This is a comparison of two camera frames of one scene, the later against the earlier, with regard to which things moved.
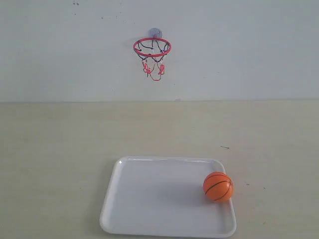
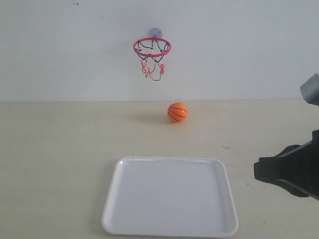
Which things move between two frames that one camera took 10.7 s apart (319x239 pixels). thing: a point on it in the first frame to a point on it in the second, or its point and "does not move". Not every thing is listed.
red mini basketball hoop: [152, 51] does not move
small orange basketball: [218, 186] to [177, 112]
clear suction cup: [155, 32] does not move
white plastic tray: [165, 196] does not move
